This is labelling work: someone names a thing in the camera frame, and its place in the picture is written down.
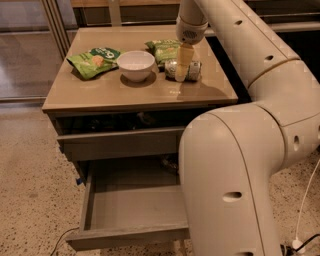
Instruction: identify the white power cable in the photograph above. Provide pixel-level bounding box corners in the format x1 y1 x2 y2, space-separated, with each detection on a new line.
291 159 320 251

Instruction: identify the right green chip bag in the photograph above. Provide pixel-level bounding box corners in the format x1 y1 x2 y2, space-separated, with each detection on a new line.
145 39 180 69

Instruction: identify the metal window railing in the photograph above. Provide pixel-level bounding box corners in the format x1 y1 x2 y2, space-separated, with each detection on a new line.
38 0 320 57

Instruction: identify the black cable left floor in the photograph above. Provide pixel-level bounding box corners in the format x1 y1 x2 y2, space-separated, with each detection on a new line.
49 226 80 256

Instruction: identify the black cable floor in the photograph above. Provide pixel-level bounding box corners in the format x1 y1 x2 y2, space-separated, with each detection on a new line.
281 233 320 256
49 226 80 256

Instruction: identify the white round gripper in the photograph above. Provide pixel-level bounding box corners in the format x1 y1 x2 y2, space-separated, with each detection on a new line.
175 16 208 82

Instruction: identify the grey top drawer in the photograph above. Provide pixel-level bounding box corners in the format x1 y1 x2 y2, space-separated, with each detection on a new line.
57 126 184 162

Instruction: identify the open grey middle drawer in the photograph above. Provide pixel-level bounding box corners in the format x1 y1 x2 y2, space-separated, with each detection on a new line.
66 157 189 251

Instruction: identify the grey wooden drawer cabinet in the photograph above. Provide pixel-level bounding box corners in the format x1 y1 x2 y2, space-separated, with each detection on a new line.
41 25 239 252

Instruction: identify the white ceramic bowl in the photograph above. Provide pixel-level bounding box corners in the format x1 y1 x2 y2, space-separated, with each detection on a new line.
117 50 155 82

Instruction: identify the dark bottle inside cabinet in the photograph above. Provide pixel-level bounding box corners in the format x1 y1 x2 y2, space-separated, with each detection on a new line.
161 155 179 175

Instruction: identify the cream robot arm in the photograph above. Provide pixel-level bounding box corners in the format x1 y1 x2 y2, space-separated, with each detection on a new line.
176 0 320 256

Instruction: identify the left green chip bag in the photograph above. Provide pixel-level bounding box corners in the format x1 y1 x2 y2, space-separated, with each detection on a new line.
67 47 121 80

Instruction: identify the green chip bag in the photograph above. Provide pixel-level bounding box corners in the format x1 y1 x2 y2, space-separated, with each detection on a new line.
145 39 180 69
67 47 121 80

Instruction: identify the black cable right floor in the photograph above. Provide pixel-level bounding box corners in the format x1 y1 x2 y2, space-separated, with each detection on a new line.
281 233 320 256

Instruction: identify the silver green 7up can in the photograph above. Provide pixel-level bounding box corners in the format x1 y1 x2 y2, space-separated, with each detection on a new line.
165 59 202 82

